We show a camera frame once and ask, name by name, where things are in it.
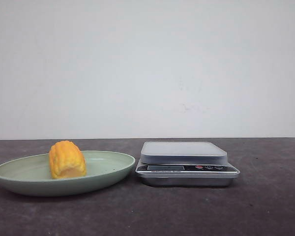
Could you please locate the yellow corn cob piece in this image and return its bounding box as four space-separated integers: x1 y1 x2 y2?
49 141 87 179

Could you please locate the silver digital kitchen scale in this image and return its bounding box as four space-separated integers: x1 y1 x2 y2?
135 142 240 186

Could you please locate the light green plate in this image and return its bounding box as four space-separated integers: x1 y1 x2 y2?
0 150 136 197

